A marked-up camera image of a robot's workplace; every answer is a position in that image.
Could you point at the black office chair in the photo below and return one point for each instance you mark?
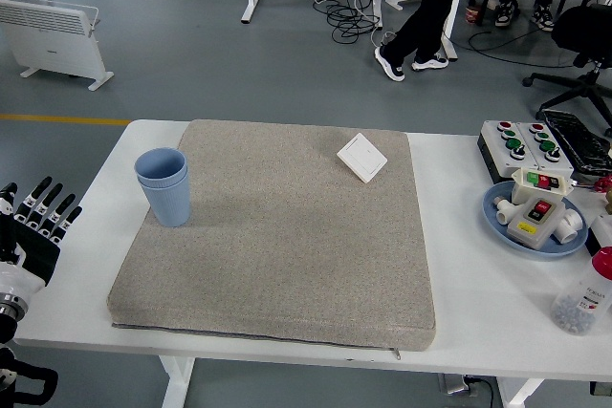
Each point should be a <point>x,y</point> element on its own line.
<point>583,30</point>

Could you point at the black keyboard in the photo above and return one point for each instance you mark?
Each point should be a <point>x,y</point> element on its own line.
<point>578,140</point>

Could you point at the grey power strip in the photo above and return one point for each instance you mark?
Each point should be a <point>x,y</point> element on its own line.
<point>454,384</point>

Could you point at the white box with black base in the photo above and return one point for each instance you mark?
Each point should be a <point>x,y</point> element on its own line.
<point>603,226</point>

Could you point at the beige rocker switch box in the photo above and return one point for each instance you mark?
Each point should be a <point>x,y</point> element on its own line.
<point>531,231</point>

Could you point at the grey-brown mat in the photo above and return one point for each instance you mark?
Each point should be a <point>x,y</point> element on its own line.
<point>311,260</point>

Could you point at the white wall switch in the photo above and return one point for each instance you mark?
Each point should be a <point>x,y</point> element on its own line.
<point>362,158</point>

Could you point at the blue plate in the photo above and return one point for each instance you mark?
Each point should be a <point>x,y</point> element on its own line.
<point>495,226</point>

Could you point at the clear bottle red cap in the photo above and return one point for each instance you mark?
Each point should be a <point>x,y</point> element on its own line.
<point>581,298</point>

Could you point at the white push-button box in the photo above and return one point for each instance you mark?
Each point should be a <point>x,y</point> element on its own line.
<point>559,164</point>
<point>497,150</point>

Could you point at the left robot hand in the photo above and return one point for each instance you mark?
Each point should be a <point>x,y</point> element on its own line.
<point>33,255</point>

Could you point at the blue ribbed cup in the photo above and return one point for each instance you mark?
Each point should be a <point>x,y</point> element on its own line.
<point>167,207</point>
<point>160,164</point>

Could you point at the white pipe fitting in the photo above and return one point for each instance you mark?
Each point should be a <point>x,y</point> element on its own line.
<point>571,226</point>
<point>504,212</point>

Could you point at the white green-red button switch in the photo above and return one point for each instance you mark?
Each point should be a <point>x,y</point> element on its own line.
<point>523,190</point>

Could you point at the white table leg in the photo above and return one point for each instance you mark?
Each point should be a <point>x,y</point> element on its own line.
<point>174,384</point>
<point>516,396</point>

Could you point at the red can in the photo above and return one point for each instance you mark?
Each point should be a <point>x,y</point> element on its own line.
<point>474,15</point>

